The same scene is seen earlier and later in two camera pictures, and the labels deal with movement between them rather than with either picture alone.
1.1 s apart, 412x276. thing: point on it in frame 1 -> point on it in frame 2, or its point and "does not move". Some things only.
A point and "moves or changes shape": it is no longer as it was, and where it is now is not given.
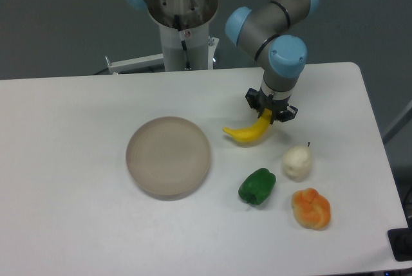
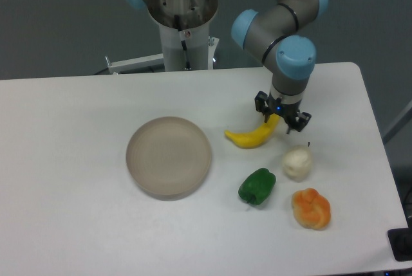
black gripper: [280, 109] -> [290, 113]
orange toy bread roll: [311, 208] does not move
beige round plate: [168, 157] does not move
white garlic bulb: [297, 162] does not move
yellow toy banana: [253, 131] moves or changes shape
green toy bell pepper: [257, 187] does not move
